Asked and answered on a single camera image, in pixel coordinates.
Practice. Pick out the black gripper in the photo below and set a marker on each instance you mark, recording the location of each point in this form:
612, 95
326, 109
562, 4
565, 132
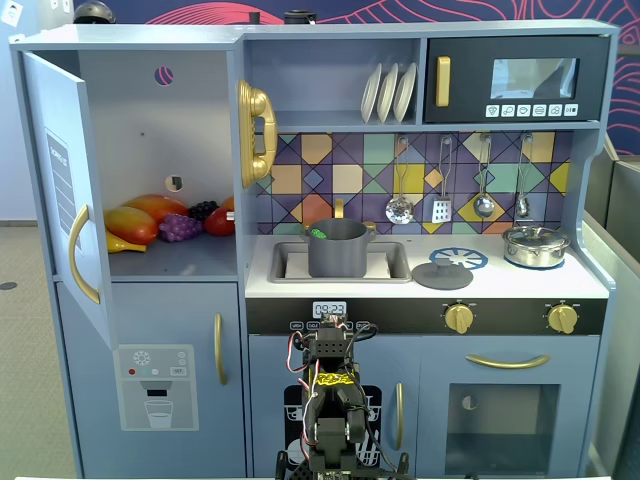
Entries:
334, 328

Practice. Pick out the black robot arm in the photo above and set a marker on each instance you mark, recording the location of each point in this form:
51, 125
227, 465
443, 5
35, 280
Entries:
332, 430

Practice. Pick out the gray partition cabinet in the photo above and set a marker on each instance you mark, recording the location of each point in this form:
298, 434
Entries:
617, 300

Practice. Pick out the blue cabinet door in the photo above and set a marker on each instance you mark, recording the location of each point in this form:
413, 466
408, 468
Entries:
55, 200

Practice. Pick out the gray pot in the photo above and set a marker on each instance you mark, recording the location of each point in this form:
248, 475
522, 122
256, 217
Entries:
337, 255

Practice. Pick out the blue toy kitchen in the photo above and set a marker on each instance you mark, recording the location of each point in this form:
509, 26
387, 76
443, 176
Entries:
425, 300

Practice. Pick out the gray toy sink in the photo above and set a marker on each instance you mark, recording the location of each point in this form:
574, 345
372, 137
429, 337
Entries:
395, 262

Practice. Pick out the gold stove knob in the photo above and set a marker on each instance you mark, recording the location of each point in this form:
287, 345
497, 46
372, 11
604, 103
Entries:
563, 318
459, 318

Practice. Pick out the gray pot lid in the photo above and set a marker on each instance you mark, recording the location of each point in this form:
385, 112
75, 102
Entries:
442, 276

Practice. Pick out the gold toy faucet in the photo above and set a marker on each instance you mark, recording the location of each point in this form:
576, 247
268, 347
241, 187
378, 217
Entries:
339, 209

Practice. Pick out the metal skimmer spoon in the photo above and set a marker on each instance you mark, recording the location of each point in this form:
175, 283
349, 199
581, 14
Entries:
399, 210

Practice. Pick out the red toy fruit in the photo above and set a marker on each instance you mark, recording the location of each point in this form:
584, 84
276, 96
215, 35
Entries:
219, 222

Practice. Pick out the metal slotted spatula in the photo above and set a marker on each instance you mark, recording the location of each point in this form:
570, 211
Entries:
441, 210

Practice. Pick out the dark purple toy grapes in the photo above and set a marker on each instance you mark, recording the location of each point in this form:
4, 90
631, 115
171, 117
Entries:
202, 210

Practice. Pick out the light purple toy grapes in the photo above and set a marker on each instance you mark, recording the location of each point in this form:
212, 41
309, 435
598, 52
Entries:
181, 227

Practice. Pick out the metal ladle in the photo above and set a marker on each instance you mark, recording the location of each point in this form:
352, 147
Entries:
483, 204

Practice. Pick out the red yellow toy mango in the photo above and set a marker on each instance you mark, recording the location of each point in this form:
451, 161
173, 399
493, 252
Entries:
160, 205
131, 225

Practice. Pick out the gold toy telephone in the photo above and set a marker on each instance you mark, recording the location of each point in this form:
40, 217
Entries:
255, 135

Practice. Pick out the shiny steel pot with lid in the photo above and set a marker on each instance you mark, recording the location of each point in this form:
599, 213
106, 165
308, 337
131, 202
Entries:
535, 247

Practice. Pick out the yellow toy banana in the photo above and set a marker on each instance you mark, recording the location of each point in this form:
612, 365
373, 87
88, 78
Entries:
122, 246

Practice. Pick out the small metal whisk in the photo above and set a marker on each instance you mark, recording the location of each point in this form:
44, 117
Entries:
523, 202

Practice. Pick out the white toy plate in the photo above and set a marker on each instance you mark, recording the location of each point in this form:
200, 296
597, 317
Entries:
387, 94
371, 95
404, 92

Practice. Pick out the black toy microwave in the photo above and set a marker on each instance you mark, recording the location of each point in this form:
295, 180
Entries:
470, 80

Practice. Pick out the black cylindrical object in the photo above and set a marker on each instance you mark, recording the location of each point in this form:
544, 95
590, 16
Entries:
300, 17

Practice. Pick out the black helmet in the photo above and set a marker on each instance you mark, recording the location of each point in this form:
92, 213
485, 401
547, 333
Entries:
95, 12

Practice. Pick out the white wall socket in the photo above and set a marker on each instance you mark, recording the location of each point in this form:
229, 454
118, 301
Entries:
11, 12

